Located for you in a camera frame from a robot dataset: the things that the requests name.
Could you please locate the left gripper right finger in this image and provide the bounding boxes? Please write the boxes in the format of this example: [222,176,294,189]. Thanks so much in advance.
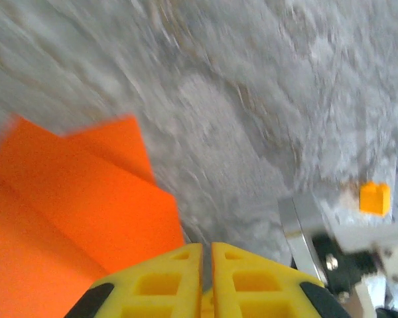
[212,242,352,318]

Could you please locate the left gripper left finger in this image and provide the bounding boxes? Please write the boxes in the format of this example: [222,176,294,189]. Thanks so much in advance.
[64,243,204,318]

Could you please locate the yellow toy block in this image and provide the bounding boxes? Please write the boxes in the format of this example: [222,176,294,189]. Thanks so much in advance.
[358,181,391,217]

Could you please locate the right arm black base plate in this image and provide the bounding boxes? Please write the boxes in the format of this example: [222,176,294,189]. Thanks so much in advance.
[311,231,382,295]

